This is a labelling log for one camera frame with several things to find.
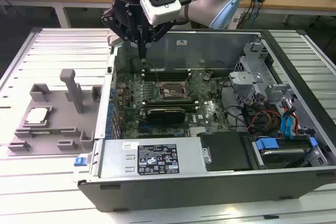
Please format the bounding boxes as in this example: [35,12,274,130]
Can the blue network cable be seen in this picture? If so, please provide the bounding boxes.
[246,0,260,28]

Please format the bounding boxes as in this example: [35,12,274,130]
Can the black plastic cover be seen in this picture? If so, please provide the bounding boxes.
[196,131,254,172]

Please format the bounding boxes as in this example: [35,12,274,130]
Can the black wire bundle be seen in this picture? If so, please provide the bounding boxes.
[219,76,232,99]

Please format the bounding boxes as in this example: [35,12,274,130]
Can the blue case latch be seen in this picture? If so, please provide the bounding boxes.
[73,156,87,167]

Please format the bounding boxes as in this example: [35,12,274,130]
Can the silver finned heatsink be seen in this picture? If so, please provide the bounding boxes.
[189,126,211,137]

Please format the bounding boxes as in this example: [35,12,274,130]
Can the blue flat wire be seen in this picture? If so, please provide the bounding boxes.
[280,105,297,141]

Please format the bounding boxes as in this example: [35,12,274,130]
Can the green motherboard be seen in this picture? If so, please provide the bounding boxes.
[112,69,233,140]

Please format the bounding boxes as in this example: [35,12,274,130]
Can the white barcode tag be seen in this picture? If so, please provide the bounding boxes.
[232,13,242,29]

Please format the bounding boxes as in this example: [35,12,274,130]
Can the hard disk in blue carrier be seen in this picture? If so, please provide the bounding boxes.
[251,136,320,170]

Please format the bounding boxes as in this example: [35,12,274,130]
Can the CPU socket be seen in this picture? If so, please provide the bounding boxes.
[155,80,190,101]

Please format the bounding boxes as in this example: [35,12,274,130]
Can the RAM slot with black clip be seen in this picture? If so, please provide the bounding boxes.
[141,71,191,76]
[143,98,192,102]
[141,77,191,81]

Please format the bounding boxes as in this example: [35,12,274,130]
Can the black graphics card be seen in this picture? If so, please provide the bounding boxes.
[145,106,186,125]

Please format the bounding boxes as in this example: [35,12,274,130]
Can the dark grey PC case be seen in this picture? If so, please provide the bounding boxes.
[77,28,336,213]

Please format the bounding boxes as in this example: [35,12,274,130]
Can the grey metal drive cage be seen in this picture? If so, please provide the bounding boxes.
[227,39,299,109]

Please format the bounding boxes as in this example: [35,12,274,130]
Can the RAM slot with white clip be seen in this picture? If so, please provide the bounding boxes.
[141,68,191,72]
[143,101,194,105]
[141,74,191,78]

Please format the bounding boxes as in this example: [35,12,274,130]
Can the silver CPU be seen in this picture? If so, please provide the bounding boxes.
[25,108,51,125]

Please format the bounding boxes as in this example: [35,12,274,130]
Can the grey parts rack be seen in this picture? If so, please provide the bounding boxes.
[6,68,103,158]

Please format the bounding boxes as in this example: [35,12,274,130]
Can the red and yellow wires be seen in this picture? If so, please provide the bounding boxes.
[246,109,281,133]

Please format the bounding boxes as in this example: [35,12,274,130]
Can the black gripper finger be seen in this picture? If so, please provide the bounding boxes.
[143,21,173,64]
[101,5,145,65]

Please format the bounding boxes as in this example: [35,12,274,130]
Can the silver power supply unit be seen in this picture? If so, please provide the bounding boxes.
[92,136,208,180]

